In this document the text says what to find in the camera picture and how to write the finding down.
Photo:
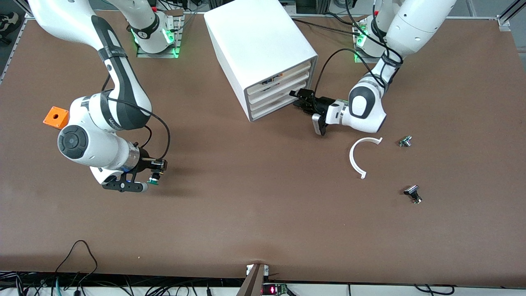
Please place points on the green push button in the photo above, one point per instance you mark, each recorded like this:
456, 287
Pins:
154, 181

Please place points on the white curved plastic clip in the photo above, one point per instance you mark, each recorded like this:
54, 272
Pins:
351, 158

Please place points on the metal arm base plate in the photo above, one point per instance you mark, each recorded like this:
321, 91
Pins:
178, 41
358, 57

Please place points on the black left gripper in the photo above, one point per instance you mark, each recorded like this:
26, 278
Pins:
323, 104

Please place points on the small metal bolt upper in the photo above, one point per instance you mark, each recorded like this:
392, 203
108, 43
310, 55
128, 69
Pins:
405, 141

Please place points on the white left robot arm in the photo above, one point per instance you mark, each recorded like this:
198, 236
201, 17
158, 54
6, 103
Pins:
419, 24

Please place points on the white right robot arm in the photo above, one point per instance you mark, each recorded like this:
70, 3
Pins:
82, 144

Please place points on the small orange black component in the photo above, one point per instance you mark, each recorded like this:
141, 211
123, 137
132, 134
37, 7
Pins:
269, 81

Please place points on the white mount bracket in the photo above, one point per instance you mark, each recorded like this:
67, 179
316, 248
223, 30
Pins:
267, 270

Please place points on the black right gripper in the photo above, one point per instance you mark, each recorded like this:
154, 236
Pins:
145, 163

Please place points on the orange black switch box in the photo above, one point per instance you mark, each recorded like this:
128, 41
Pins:
55, 119

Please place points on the brown camera mount post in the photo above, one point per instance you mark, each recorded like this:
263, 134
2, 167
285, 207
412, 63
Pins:
252, 283

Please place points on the red display circuit board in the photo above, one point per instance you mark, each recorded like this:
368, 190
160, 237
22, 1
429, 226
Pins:
272, 290

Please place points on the aluminium frame profile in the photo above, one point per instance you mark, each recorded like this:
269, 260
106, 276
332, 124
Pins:
25, 14
503, 21

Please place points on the black grey floor object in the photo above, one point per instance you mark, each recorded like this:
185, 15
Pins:
8, 20

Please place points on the black square push button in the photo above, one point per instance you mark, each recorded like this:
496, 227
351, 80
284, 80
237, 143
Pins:
412, 193

